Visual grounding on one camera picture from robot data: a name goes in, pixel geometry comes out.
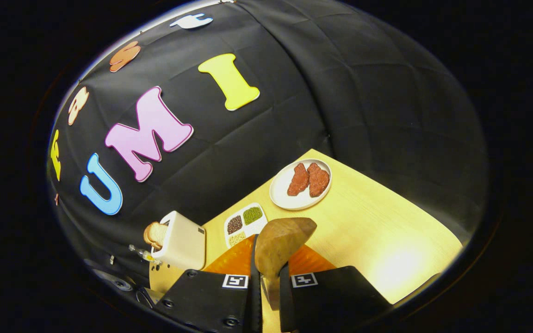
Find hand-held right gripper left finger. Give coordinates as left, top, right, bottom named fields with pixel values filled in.
left=155, top=234, right=263, bottom=333

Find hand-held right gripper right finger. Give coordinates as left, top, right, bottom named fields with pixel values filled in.
left=279, top=244, right=393, bottom=333

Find wooden spoon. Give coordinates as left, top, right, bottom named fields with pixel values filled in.
left=254, top=217, right=318, bottom=311

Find small glass bottle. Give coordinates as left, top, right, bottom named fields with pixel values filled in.
left=129, top=244, right=161, bottom=265

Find white divided dish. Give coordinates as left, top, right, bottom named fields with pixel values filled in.
left=224, top=203, right=268, bottom=248

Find white toaster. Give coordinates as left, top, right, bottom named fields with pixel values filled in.
left=152, top=211, right=206, bottom=271

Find green mung beans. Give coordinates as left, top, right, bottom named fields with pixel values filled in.
left=243, top=207, right=263, bottom=225

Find white round plate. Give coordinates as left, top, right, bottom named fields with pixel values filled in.
left=269, top=159, right=333, bottom=211

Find red meat piece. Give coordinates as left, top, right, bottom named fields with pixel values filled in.
left=307, top=162, right=330, bottom=198
left=287, top=163, right=310, bottom=197

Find black backdrop cloth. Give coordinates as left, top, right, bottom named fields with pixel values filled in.
left=47, top=0, right=488, bottom=278

